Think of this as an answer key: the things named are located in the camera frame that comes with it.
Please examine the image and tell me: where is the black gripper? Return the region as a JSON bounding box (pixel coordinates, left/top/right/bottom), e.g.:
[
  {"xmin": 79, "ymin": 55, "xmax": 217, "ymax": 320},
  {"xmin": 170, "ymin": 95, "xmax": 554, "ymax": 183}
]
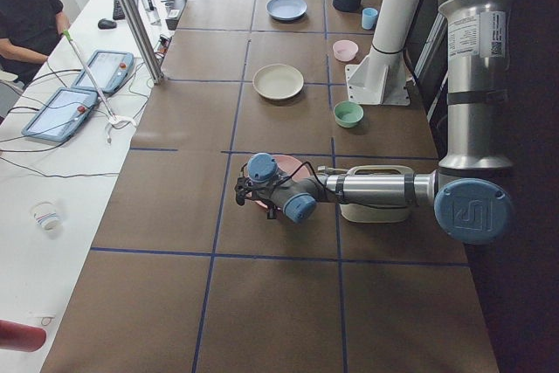
[{"xmin": 235, "ymin": 176, "xmax": 280, "ymax": 219}]

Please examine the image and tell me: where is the pink plate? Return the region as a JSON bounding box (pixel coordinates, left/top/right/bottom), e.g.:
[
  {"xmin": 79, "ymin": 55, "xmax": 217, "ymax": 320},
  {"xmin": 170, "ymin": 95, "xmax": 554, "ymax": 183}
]
[{"xmin": 247, "ymin": 153, "xmax": 313, "ymax": 216}]

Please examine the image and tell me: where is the blue plate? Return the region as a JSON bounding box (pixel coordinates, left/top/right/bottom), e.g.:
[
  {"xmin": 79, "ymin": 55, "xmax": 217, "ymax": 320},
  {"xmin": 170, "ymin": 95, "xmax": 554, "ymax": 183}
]
[{"xmin": 266, "ymin": 0, "xmax": 307, "ymax": 22}]

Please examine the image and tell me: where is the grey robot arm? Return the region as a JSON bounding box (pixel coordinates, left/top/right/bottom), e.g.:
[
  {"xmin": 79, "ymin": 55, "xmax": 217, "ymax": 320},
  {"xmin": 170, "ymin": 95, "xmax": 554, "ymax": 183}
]
[{"xmin": 235, "ymin": 0, "xmax": 514, "ymax": 245}]

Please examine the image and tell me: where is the cream toaster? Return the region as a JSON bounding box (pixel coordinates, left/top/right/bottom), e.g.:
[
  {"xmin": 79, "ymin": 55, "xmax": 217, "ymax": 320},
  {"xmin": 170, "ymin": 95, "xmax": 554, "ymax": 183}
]
[{"xmin": 340, "ymin": 165, "xmax": 414, "ymax": 223}]

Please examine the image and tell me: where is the cream plate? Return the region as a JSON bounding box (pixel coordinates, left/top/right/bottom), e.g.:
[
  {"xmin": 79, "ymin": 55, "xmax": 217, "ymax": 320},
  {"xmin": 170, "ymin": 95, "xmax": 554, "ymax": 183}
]
[{"xmin": 252, "ymin": 64, "xmax": 304, "ymax": 100}]

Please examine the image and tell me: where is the green bowl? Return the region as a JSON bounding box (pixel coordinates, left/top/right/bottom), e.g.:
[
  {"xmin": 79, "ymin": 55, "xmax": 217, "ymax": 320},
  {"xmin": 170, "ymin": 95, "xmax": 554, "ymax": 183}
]
[{"xmin": 333, "ymin": 100, "xmax": 364, "ymax": 128}]

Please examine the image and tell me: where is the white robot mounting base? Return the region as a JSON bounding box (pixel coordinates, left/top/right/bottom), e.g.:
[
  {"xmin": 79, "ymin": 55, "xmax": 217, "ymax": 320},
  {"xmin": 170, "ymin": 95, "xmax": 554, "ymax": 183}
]
[{"xmin": 346, "ymin": 0, "xmax": 419, "ymax": 107}]

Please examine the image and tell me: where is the pink bowl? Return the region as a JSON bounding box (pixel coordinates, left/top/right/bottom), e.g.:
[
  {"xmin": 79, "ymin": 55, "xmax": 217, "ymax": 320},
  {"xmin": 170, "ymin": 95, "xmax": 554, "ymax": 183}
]
[{"xmin": 333, "ymin": 39, "xmax": 359, "ymax": 62}]

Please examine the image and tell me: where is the teach pendant tablet far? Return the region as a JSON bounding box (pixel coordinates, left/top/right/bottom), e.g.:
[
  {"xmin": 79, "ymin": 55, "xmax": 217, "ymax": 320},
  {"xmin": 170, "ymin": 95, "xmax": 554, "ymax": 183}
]
[{"xmin": 87, "ymin": 50, "xmax": 135, "ymax": 96}]

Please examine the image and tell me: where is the teach pendant tablet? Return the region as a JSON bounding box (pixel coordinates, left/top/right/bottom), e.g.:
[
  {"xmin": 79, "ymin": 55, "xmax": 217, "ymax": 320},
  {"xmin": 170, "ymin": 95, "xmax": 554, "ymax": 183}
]
[
  {"xmin": 21, "ymin": 88, "xmax": 97, "ymax": 143},
  {"xmin": 87, "ymin": 50, "xmax": 135, "ymax": 96}
]

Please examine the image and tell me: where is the white stick tool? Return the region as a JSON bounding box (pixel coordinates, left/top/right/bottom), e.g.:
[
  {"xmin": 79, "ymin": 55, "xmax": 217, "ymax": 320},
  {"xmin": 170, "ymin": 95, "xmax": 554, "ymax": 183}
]
[{"xmin": 62, "ymin": 30, "xmax": 137, "ymax": 128}]

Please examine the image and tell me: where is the paper cup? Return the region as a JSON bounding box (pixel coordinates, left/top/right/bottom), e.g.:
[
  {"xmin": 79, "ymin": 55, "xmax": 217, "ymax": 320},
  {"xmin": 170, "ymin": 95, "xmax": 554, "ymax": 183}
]
[{"xmin": 30, "ymin": 201, "xmax": 62, "ymax": 238}]

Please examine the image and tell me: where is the teach pendant tablet near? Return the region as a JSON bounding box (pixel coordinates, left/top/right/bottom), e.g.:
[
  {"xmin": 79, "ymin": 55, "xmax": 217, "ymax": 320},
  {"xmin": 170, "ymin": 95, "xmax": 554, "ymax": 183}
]
[{"xmin": 21, "ymin": 88, "xmax": 97, "ymax": 143}]

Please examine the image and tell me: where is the light blue cup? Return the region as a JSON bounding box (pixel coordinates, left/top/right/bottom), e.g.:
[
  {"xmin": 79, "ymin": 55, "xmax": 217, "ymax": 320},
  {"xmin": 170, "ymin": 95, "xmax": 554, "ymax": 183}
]
[{"xmin": 361, "ymin": 7, "xmax": 378, "ymax": 31}]

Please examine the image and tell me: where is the black computer mouse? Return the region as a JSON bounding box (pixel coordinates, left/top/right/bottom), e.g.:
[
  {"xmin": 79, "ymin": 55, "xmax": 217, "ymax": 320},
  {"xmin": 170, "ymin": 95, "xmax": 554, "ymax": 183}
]
[{"xmin": 97, "ymin": 18, "xmax": 117, "ymax": 30}]

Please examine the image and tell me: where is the red cylinder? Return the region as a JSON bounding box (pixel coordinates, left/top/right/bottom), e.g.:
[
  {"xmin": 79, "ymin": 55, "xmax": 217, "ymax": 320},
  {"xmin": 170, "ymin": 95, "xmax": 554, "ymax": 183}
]
[{"xmin": 0, "ymin": 320, "xmax": 46, "ymax": 352}]

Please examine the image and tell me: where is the person in black shirt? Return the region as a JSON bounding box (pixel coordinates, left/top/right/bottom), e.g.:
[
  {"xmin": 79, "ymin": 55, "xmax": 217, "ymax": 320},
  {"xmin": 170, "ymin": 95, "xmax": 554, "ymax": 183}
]
[{"xmin": 1, "ymin": 0, "xmax": 71, "ymax": 85}]

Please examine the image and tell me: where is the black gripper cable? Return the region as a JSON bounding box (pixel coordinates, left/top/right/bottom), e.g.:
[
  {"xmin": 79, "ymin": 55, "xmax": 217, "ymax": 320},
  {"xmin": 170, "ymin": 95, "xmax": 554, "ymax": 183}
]
[{"xmin": 239, "ymin": 160, "xmax": 407, "ymax": 211}]

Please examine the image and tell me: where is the aluminium frame post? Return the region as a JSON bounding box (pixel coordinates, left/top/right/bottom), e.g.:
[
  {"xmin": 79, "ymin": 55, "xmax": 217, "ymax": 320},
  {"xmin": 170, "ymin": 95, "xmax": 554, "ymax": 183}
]
[{"xmin": 119, "ymin": 0, "xmax": 164, "ymax": 85}]

